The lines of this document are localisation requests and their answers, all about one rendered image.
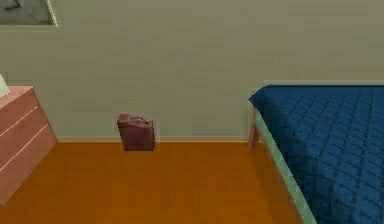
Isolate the framed wall picture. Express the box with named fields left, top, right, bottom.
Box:
left=0, top=0, right=60, bottom=28

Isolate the bed with blue quilt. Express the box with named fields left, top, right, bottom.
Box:
left=247, top=80, right=384, bottom=224

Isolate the pale green lamp shade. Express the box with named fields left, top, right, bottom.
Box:
left=0, top=73, right=11, bottom=100

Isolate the dark red canister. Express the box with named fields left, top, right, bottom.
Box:
left=116, top=113, right=157, bottom=152

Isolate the pink chest of drawers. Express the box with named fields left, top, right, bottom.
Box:
left=0, top=85, right=58, bottom=208

